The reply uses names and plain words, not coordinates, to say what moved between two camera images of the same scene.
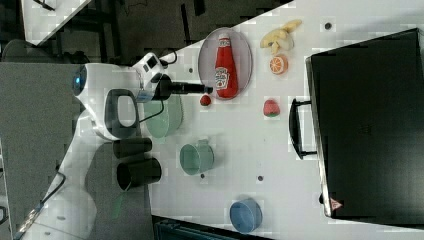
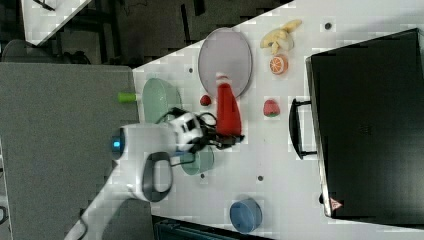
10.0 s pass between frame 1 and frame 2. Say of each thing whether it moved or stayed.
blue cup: stayed
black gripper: moved
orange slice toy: stayed
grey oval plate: stayed
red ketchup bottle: moved
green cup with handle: stayed
